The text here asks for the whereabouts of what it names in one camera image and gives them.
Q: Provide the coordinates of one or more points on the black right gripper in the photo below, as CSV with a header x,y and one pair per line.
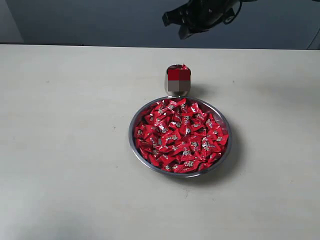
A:
x,y
200,15

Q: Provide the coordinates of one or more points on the steel cup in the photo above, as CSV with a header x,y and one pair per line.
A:
x,y
177,83

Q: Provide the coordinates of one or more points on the pile of red candies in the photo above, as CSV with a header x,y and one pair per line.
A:
x,y
181,135

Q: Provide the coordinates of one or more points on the steel bowl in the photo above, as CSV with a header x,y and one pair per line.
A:
x,y
180,137

